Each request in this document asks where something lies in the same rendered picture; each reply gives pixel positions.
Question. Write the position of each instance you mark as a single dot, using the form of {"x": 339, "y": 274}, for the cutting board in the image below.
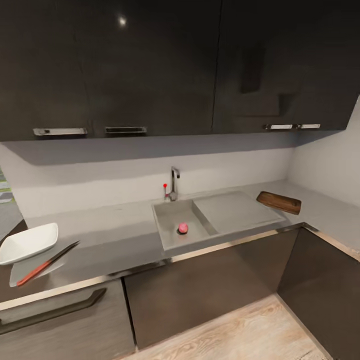
{"x": 288, "y": 203}

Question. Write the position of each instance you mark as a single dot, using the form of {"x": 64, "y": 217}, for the drop in sink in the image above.
{"x": 208, "y": 216}

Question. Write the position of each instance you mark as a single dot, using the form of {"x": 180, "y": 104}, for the bowl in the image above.
{"x": 28, "y": 244}

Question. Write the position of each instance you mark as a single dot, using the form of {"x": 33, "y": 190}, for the vidalia onion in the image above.
{"x": 183, "y": 228}

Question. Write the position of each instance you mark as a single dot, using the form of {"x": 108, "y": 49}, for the dishwasher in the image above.
{"x": 90, "y": 323}

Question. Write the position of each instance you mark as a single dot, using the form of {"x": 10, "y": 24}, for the cabinet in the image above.
{"x": 95, "y": 69}
{"x": 286, "y": 66}

